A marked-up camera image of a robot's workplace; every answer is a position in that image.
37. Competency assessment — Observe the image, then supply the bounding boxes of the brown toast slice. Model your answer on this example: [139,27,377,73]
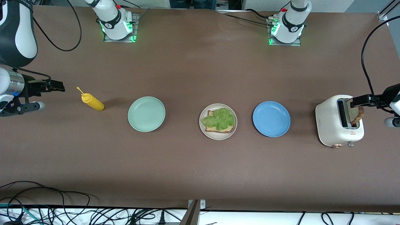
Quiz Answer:
[347,106,365,126]
[205,110,235,134]

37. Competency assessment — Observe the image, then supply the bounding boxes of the yellow mustard squeeze bottle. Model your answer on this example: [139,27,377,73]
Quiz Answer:
[76,87,105,112]

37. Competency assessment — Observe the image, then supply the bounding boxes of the green lettuce leaf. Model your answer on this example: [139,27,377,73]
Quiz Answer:
[201,107,236,132]

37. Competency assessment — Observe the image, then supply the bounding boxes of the blue plate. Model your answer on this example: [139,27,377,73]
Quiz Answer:
[252,101,291,138]

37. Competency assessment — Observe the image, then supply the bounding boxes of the mint green plate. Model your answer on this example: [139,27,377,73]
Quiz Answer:
[127,96,166,133]

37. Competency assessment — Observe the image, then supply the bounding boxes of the beige plate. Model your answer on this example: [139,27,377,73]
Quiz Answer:
[199,103,238,141]

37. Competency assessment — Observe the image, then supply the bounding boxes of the white two-slot toaster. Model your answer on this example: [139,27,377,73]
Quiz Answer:
[315,94,365,148]

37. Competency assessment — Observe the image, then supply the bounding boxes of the person in dark trousers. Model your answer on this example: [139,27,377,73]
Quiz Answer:
[170,0,217,10]

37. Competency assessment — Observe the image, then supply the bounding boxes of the grey metal equipment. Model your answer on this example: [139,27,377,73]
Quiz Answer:
[216,0,243,13]

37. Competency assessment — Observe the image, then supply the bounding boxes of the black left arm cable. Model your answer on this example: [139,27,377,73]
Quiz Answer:
[361,15,400,98]

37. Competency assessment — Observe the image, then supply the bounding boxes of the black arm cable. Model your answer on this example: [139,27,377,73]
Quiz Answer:
[31,0,83,52]
[361,15,400,98]

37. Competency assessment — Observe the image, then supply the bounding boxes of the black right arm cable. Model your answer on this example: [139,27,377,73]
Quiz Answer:
[31,0,83,52]

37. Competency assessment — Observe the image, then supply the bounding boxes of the aluminium frame profile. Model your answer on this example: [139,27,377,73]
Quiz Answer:
[376,0,400,23]

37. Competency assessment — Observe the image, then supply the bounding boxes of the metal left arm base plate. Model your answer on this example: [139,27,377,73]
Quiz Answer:
[267,17,302,47]

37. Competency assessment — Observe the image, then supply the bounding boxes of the long black floor cable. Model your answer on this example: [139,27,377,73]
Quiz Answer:
[0,180,95,225]

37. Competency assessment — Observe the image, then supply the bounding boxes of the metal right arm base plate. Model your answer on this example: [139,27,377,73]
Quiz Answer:
[103,12,140,43]

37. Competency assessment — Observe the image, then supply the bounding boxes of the teal floor cable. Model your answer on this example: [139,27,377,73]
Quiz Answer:
[0,203,42,225]

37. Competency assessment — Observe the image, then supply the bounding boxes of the black base supply cable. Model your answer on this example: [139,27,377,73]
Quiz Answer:
[218,9,276,28]

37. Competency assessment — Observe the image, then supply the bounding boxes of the metal table edge bracket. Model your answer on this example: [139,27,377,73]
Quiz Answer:
[179,199,206,225]

